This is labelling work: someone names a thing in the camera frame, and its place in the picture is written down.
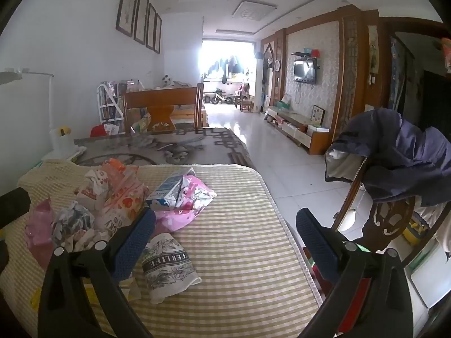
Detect yellow bag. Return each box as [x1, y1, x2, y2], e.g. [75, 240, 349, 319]
[404, 224, 424, 244]

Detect grey crumpled wrapper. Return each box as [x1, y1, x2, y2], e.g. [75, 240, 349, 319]
[53, 201, 96, 250]

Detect white desk lamp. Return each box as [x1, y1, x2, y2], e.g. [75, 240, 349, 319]
[0, 68, 85, 161]

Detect wall television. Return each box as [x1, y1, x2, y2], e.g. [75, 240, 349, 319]
[293, 60, 317, 84]

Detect heart printed plastic bag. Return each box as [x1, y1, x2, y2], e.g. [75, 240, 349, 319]
[95, 169, 150, 233]

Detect red bin with green rim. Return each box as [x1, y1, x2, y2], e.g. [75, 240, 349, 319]
[347, 243, 372, 328]

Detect white red paper wrapper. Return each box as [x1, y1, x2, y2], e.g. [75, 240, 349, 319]
[74, 169, 110, 208]

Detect yellow white striped mat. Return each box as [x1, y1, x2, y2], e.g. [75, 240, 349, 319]
[0, 160, 325, 338]

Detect blue white milk carton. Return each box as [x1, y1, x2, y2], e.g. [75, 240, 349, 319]
[145, 168, 196, 210]

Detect white balance bike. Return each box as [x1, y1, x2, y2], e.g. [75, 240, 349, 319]
[204, 92, 233, 105]

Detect white wire bookshelf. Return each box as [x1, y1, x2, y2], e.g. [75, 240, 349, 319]
[97, 82, 124, 132]

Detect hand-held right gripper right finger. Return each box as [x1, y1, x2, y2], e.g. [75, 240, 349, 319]
[295, 207, 414, 338]

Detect pink snack wrapper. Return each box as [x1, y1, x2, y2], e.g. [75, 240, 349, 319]
[155, 174, 218, 233]

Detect red lantern decoration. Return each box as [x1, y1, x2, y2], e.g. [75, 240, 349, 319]
[440, 37, 451, 71]

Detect wooden television cabinet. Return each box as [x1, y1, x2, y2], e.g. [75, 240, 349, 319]
[264, 106, 330, 155]

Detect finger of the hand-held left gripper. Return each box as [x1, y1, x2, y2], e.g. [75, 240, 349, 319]
[0, 186, 32, 226]

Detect pink plastic bag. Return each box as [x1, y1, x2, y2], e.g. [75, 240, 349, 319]
[25, 199, 55, 270]

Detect carved wooden chair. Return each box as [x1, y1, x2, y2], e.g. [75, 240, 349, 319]
[331, 158, 416, 264]

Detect wooden chair with dark jacket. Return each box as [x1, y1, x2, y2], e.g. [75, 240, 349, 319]
[324, 108, 451, 208]

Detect framed wall picture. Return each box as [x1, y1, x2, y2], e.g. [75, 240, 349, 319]
[146, 3, 156, 50]
[154, 13, 163, 54]
[134, 0, 149, 45]
[116, 0, 140, 37]

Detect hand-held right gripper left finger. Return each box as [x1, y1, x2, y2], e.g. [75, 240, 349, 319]
[38, 207, 157, 338]

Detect wall shelf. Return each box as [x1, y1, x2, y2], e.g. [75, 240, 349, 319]
[292, 47, 321, 59]

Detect plain wooden chair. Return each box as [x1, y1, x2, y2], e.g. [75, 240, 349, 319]
[120, 83, 205, 134]

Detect grey patterned tablecloth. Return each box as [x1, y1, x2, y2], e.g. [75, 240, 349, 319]
[74, 127, 258, 170]

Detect square ceiling light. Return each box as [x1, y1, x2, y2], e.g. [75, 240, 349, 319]
[231, 0, 277, 22]

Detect hanging clothes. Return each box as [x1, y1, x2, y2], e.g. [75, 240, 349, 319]
[208, 55, 247, 83]

